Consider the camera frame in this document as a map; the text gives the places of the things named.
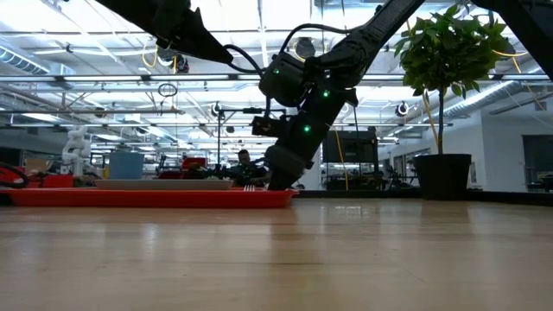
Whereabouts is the person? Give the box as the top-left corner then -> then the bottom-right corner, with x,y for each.
231,149 -> 270,188

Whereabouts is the blue plastic cup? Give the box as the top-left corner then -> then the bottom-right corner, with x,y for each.
108,151 -> 145,181

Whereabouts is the red box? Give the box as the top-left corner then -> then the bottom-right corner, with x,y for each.
181,156 -> 208,181

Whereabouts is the teal round plate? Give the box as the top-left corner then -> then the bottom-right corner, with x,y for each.
93,178 -> 235,192

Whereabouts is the red plastic tray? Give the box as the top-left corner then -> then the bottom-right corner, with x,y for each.
0,187 -> 300,210

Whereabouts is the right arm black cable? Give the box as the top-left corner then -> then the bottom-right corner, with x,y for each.
222,23 -> 359,75

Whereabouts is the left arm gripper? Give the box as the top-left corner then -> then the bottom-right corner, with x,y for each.
149,0 -> 235,66

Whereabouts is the white robot figure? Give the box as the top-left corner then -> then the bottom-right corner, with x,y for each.
61,124 -> 92,178

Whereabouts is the red bin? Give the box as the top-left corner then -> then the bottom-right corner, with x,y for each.
26,174 -> 74,189

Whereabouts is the black aluminium table frame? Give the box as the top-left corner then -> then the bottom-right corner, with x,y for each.
297,188 -> 553,206

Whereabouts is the yellow hanging cable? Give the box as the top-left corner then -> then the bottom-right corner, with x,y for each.
334,129 -> 349,191

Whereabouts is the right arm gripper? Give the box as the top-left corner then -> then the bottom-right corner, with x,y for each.
264,92 -> 359,192

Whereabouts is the black cabinet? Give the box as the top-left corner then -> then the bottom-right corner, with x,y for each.
321,127 -> 380,191

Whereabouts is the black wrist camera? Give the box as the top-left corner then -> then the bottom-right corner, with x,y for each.
251,115 -> 282,139

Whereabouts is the cardboard box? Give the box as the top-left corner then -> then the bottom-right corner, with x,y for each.
23,157 -> 53,175

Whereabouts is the black looped hose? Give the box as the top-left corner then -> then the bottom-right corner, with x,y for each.
0,161 -> 30,189

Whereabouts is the green potted plant black pot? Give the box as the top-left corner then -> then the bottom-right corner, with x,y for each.
392,3 -> 516,201

